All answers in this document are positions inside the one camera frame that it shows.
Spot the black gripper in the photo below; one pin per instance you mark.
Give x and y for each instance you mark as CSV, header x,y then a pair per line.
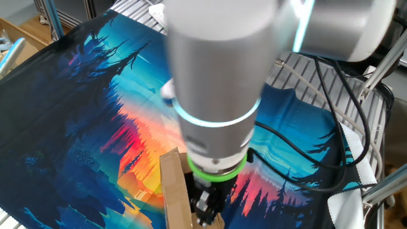
x,y
216,194

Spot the brown cardboard box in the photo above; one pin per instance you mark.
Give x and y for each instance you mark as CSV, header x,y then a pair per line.
x,y
173,197

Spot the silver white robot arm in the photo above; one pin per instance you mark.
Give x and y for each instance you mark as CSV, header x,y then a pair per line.
x,y
222,79

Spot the open cardboard box with clutter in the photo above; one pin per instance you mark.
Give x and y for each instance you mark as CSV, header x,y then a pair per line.
x,y
19,33

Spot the colourful sunset print tablecloth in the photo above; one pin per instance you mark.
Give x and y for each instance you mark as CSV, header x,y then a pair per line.
x,y
79,127

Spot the white power strip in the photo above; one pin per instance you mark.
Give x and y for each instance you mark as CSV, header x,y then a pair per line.
x,y
157,16

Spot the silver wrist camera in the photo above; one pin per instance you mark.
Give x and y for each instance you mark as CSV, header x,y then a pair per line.
x,y
167,92

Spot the aluminium frame post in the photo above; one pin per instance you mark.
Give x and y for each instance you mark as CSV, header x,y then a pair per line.
x,y
381,68
54,19
384,189

